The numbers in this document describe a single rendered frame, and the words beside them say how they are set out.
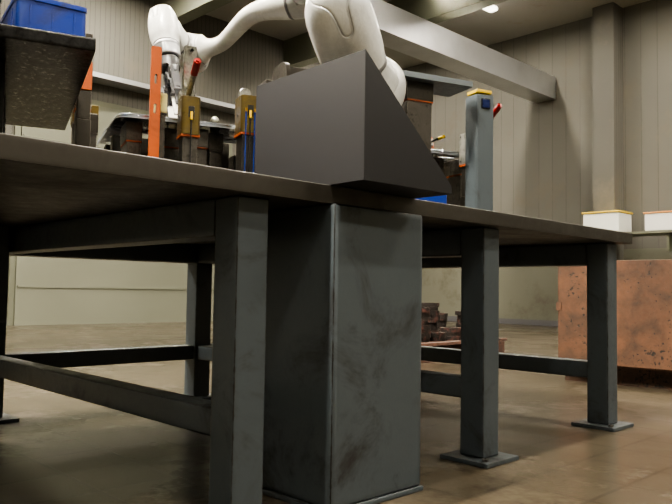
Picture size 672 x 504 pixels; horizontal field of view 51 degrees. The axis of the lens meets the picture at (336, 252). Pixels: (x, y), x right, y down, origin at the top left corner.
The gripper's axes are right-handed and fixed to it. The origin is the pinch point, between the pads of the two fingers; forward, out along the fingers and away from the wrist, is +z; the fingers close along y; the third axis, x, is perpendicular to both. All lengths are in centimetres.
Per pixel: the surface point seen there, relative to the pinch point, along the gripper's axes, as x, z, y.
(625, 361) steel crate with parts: -234, 92, 67
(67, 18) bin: 37, 7, -50
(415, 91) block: -68, 12, -38
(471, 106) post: -92, 14, -34
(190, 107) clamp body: 0.7, 10.3, -19.2
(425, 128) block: -71, 23, -34
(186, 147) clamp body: 2.2, 21.2, -14.1
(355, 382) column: -14, 105, -61
